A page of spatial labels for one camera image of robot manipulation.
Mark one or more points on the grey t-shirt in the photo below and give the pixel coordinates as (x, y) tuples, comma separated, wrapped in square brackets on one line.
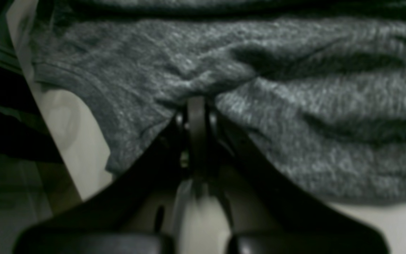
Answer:
[(318, 85)]

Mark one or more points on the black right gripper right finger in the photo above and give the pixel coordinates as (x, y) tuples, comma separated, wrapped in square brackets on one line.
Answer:
[(306, 225)]

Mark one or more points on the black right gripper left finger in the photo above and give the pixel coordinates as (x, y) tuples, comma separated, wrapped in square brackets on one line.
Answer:
[(95, 226)]

